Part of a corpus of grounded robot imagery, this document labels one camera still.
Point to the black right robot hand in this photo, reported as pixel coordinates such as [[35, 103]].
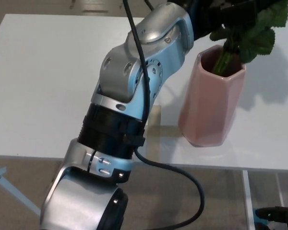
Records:
[[278, 213]]

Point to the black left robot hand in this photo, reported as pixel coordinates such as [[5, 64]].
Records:
[[206, 16]]

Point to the pink rose bouquet green stems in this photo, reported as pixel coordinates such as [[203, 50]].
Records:
[[254, 36]]

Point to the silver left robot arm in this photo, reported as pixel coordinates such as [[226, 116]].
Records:
[[86, 203]]

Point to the pink faceted ceramic vase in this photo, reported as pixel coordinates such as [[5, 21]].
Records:
[[206, 103]]

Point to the white table leg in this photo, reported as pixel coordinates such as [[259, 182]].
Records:
[[280, 191], [247, 201]]

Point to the teal floor tape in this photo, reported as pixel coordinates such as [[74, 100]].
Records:
[[255, 215]]

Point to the short beige tape strip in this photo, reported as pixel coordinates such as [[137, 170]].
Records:
[[170, 131]]

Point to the white metal stand frame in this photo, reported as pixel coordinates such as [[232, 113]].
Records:
[[14, 191]]

